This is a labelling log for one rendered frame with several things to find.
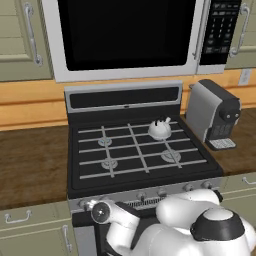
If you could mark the olive base cupboard door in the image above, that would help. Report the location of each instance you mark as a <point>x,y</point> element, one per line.
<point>238,206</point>
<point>33,243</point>

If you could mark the olive drawer front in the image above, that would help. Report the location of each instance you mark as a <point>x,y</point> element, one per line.
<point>235,186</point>
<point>46,215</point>

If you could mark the white wall socket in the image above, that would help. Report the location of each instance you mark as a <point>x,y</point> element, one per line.
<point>244,77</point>

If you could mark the white kettle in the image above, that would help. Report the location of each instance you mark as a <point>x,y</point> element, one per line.
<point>159,130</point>

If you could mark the silver and black microwave oven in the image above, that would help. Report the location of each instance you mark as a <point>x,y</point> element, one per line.
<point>126,33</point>

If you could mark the silver stove knob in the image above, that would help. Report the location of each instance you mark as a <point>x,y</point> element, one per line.
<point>83,204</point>
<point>162,192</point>
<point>188,187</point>
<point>141,195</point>
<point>207,184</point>

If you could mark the olive wall cupboard door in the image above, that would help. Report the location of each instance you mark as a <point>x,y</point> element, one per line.
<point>248,60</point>
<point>16,40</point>

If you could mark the black and silver stove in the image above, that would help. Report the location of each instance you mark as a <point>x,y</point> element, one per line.
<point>133,156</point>

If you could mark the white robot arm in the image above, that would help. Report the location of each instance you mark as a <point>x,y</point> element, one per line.
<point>180,213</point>

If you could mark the black oven door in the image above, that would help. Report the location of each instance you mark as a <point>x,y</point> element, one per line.
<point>100,240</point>

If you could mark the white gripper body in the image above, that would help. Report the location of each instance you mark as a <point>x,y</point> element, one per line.
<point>119,240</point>

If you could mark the grey and black coffee machine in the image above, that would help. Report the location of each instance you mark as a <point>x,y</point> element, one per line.
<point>206,110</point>

